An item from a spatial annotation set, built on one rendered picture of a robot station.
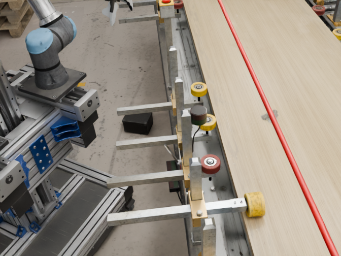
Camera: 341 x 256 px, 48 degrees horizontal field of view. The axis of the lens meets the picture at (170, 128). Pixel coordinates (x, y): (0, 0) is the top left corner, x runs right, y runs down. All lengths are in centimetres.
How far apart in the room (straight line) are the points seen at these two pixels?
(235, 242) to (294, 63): 98
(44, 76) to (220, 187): 93
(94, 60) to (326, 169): 290
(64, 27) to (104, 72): 199
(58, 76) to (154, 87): 180
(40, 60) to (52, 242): 102
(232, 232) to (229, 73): 80
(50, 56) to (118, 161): 129
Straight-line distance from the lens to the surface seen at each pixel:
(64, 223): 232
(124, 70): 376
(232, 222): 170
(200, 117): 138
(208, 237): 104
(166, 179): 155
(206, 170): 151
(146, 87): 350
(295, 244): 134
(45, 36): 173
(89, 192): 242
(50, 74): 178
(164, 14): 199
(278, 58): 215
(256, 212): 133
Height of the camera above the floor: 202
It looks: 42 degrees down
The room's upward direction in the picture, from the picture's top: 5 degrees counter-clockwise
